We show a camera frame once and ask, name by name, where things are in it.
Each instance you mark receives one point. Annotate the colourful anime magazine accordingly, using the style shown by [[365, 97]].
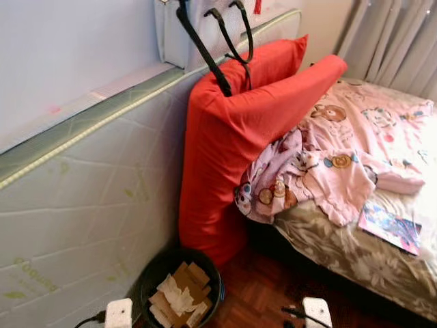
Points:
[[392, 229]]

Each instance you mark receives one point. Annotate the pink cartoon print blanket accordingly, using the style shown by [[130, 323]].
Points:
[[341, 137]]

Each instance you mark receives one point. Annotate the grey pleated curtain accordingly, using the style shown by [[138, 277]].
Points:
[[389, 41]]

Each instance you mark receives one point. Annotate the bed with beige floral sheet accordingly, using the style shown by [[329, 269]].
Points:
[[328, 246]]

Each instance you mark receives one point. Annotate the small red pillow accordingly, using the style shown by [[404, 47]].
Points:
[[273, 61]]

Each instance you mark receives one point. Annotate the large red cushion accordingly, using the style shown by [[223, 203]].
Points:
[[218, 150]]

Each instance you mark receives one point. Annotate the red tassel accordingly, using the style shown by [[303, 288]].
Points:
[[258, 7]]

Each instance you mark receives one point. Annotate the brown cardboard pieces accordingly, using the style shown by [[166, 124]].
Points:
[[188, 277]]

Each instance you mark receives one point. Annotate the white crumpled paper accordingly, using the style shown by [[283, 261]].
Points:
[[176, 297]]

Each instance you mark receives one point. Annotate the black round waste bin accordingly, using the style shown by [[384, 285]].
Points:
[[149, 280]]

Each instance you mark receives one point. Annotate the white green quilted mattress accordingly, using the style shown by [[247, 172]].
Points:
[[82, 205]]

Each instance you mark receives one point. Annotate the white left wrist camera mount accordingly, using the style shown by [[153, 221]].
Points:
[[119, 314]]

